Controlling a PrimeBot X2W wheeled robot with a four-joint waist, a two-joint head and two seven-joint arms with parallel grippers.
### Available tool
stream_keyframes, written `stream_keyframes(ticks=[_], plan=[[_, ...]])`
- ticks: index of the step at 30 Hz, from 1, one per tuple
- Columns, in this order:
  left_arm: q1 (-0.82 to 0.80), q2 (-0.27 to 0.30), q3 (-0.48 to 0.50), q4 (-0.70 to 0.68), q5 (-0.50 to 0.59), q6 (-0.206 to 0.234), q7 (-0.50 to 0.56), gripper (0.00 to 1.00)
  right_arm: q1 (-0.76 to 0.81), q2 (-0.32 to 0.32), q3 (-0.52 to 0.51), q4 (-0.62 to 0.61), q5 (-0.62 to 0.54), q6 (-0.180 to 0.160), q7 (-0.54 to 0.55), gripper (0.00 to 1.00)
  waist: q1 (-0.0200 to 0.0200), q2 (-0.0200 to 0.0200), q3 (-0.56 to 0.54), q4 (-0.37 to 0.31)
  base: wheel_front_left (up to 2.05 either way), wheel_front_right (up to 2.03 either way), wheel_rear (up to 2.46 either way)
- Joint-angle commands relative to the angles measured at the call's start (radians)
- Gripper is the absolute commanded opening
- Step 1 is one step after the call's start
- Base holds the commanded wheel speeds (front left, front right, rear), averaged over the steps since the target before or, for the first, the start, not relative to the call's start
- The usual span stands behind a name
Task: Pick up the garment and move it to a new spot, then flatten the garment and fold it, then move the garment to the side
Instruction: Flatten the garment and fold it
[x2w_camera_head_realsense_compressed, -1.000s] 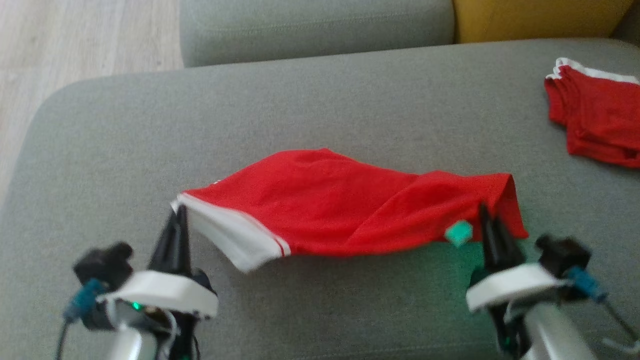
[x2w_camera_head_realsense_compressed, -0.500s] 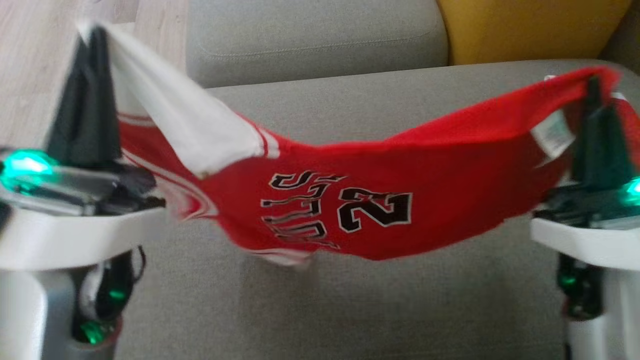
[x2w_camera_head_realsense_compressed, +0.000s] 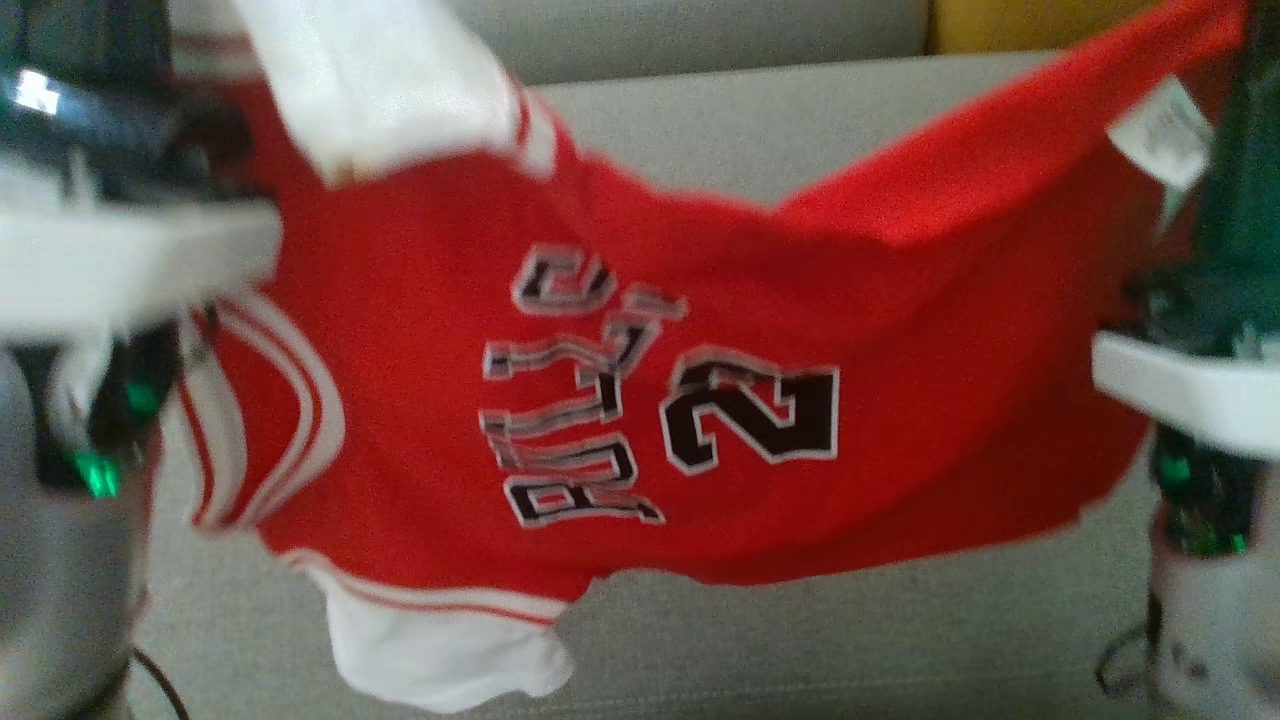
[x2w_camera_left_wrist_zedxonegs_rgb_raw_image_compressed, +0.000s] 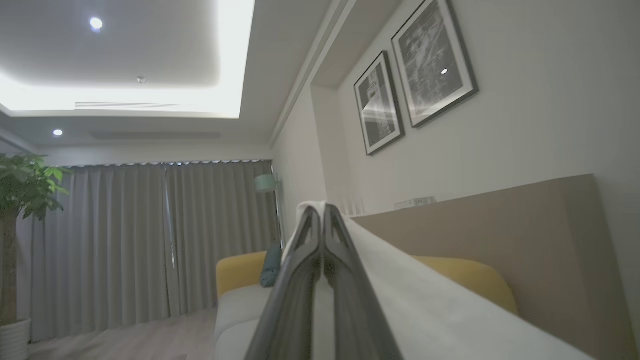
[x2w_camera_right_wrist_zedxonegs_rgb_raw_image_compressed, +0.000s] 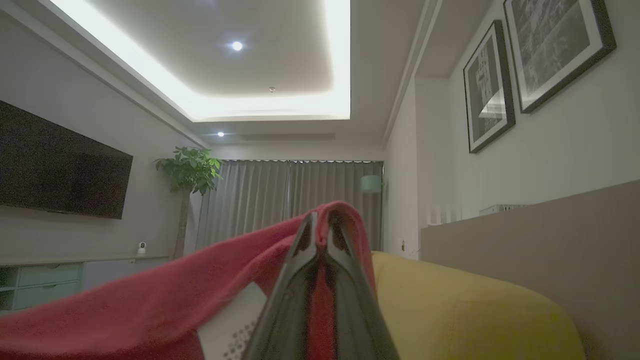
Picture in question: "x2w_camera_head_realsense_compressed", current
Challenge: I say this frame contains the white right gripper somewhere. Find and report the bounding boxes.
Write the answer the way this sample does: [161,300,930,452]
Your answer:
[1092,0,1280,553]

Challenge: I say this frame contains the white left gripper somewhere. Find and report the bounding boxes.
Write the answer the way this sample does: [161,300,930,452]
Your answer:
[0,195,284,501]

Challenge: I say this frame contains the red basketball jersey white sleeves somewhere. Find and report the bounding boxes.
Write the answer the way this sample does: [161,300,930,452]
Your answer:
[150,0,1251,714]

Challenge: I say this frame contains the yellow sofa cushion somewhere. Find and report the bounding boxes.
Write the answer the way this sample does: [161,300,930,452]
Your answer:
[926,0,1176,57]

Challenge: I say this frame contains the grey sofa cushion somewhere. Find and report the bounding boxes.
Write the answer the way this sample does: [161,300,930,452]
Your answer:
[445,0,931,87]

